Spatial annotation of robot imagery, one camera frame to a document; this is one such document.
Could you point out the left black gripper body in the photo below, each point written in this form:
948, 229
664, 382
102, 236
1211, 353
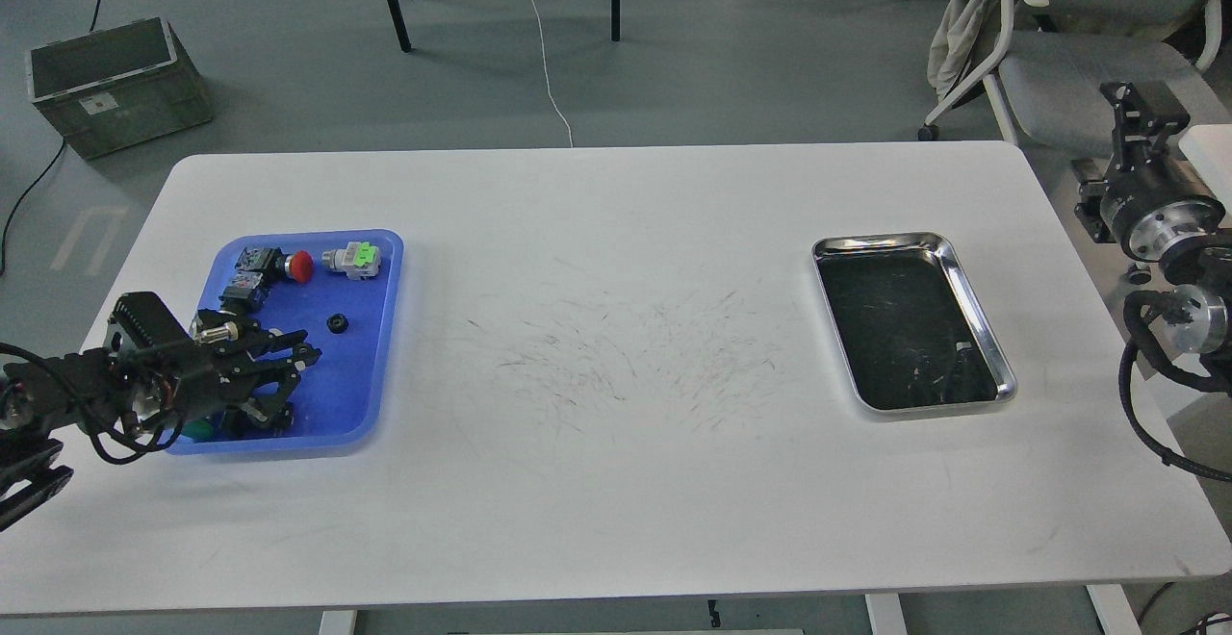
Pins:
168, 378

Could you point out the blue plastic tray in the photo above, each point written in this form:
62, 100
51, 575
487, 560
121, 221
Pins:
339, 399

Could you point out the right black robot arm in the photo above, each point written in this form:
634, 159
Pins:
1178, 320

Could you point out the grey green switch module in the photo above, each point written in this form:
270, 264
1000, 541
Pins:
357, 260

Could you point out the red push button switch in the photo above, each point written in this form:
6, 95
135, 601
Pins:
272, 264

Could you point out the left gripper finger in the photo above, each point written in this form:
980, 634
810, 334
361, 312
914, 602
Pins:
233, 342
267, 390

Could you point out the grey green storage crate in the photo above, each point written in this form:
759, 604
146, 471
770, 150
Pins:
106, 91

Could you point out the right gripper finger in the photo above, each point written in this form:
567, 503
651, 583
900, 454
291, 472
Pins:
1091, 188
1145, 117

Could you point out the black switch component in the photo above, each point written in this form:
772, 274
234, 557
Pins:
248, 425

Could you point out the grey office chair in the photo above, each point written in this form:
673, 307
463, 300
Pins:
1041, 63

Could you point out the silver metal tray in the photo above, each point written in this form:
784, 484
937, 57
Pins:
915, 340

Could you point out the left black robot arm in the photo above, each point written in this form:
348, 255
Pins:
41, 395

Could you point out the green push button switch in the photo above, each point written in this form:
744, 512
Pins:
199, 431

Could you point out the beige jacket on chair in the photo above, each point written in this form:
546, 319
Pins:
953, 42

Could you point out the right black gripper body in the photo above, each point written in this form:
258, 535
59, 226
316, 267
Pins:
1152, 209

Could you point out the yellow push button switch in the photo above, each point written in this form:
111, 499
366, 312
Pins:
245, 293

